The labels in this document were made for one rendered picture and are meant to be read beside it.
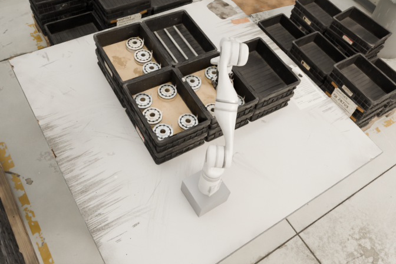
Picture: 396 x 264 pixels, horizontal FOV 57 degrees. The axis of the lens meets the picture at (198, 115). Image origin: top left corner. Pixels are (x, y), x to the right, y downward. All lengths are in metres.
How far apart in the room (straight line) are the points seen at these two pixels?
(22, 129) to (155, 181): 1.41
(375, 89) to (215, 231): 1.73
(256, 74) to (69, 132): 1.10
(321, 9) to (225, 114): 2.40
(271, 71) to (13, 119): 1.92
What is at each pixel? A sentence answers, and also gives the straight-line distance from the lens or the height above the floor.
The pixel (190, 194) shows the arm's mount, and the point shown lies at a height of 0.79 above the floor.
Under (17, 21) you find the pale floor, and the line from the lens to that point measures 3.81.
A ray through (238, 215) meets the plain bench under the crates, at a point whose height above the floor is 0.70.
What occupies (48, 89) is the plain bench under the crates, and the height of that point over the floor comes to 0.70.
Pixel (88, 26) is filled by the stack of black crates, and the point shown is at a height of 0.27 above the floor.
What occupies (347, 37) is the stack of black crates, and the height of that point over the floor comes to 0.54.
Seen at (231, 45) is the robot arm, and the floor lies 1.41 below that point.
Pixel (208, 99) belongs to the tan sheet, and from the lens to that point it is 2.00.
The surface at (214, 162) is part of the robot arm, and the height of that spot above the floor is 1.11.
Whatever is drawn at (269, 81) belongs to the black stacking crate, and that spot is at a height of 0.83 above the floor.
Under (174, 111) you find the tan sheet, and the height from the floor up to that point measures 0.83.
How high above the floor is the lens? 2.37
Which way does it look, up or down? 54 degrees down
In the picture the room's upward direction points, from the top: 12 degrees clockwise
